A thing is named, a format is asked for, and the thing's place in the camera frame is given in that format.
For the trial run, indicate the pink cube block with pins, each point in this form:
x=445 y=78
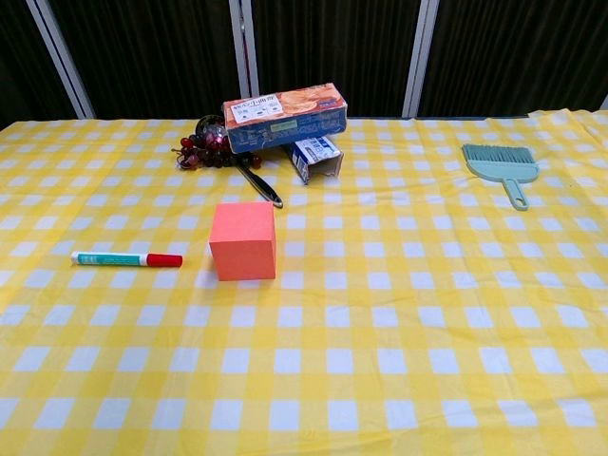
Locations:
x=243 y=247

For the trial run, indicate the red green marker pen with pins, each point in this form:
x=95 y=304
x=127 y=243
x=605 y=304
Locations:
x=114 y=259

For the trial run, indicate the teal hand brush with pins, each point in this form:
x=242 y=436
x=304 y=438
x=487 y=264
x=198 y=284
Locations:
x=501 y=166

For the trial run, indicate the metal ladle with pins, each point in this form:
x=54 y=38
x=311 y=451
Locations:
x=261 y=186

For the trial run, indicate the small blue white carton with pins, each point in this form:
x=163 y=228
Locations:
x=313 y=159

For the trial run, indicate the orange blue cracker box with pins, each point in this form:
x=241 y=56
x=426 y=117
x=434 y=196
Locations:
x=285 y=123

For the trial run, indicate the dark red grape bunch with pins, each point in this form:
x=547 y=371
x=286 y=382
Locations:
x=206 y=154

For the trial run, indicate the yellow white checked tablecloth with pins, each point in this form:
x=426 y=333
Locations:
x=380 y=332

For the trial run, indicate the black pleated curtain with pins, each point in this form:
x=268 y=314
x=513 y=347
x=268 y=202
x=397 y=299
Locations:
x=157 y=47

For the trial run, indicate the aluminium frame post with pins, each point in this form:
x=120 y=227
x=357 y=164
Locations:
x=61 y=57
x=420 y=57
x=244 y=47

